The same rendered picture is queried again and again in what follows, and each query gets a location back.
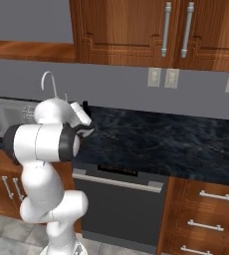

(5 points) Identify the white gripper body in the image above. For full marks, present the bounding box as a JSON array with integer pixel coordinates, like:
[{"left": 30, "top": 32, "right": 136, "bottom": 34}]
[{"left": 74, "top": 123, "right": 97, "bottom": 139}]

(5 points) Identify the dark bottle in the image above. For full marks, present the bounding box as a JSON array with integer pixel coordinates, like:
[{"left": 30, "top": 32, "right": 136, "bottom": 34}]
[{"left": 82, "top": 100, "right": 91, "bottom": 118}]

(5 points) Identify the steel sink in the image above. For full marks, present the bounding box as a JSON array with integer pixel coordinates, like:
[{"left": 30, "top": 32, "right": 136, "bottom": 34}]
[{"left": 0, "top": 97, "right": 44, "bottom": 139}]

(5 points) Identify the curved silver tap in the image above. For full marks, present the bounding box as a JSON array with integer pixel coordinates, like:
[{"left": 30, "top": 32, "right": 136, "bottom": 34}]
[{"left": 40, "top": 70, "right": 59, "bottom": 100}]

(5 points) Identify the dark grey dishwasher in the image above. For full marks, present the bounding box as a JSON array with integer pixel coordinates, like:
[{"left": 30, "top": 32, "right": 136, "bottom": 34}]
[{"left": 72, "top": 161, "right": 169, "bottom": 255}]

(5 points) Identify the wooden drawer front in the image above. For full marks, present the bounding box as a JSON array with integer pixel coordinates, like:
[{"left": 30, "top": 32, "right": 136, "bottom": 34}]
[
  {"left": 167, "top": 238, "right": 229, "bottom": 255},
  {"left": 180, "top": 178, "right": 229, "bottom": 215},
  {"left": 174, "top": 209, "right": 229, "bottom": 243}
]

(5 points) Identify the silver dishwasher handle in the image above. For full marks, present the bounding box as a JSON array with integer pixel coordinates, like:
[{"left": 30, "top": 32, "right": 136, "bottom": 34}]
[{"left": 72, "top": 171, "right": 163, "bottom": 194}]

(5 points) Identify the silver base cupboard handle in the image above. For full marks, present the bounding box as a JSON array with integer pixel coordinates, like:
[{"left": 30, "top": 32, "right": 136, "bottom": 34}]
[
  {"left": 1, "top": 175, "right": 15, "bottom": 201},
  {"left": 12, "top": 176, "right": 26, "bottom": 202}
]

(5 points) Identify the wooden wall shelf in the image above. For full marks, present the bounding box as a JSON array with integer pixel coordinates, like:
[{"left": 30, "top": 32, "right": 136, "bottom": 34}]
[{"left": 0, "top": 39, "right": 77, "bottom": 65}]

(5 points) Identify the wooden wall cupboard door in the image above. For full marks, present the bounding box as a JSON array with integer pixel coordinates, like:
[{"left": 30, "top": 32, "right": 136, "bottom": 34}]
[
  {"left": 69, "top": 0, "right": 178, "bottom": 69},
  {"left": 173, "top": 0, "right": 229, "bottom": 73}
]

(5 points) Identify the silver wall cupboard handle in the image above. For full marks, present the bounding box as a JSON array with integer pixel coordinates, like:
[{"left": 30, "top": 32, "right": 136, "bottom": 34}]
[
  {"left": 180, "top": 1, "right": 195, "bottom": 60},
  {"left": 160, "top": 1, "right": 173, "bottom": 58}
]

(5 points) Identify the silver drawer handle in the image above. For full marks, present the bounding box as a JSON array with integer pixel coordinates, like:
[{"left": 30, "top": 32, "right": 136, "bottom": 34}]
[
  {"left": 186, "top": 218, "right": 225, "bottom": 233},
  {"left": 179, "top": 244, "right": 214, "bottom": 255},
  {"left": 198, "top": 189, "right": 229, "bottom": 202}
]

